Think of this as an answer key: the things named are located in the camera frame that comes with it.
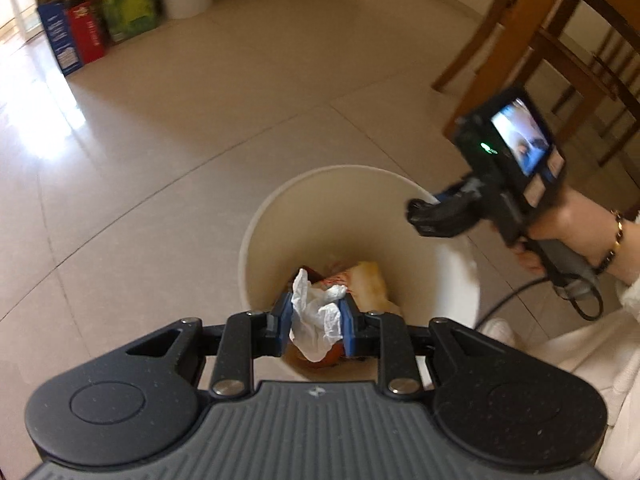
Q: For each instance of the person's white knit clothing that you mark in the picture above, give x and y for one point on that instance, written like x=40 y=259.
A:
x=600 y=370

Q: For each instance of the yellow lidded drink cup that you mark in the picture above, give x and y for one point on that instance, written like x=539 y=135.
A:
x=370 y=285

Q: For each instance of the person's right hand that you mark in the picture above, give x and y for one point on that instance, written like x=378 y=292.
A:
x=575 y=225

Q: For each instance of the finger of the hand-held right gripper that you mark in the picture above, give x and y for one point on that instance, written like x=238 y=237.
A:
x=440 y=215

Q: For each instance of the red printed carton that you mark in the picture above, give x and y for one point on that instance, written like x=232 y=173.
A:
x=87 y=32

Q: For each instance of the white tissue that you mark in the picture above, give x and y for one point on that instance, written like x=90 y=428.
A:
x=317 y=320

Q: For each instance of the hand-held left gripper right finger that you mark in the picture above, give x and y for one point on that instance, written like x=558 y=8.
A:
x=348 y=327

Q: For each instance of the green printed carton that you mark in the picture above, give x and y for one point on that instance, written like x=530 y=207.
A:
x=130 y=15

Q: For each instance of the white plastic trash bin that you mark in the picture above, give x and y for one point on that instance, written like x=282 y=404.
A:
x=350 y=210

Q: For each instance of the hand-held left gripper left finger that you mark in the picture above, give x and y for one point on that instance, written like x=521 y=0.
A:
x=285 y=320

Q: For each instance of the wooden chair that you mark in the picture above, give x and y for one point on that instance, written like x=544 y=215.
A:
x=520 y=10

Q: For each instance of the blue printed carton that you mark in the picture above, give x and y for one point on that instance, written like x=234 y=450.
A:
x=60 y=40

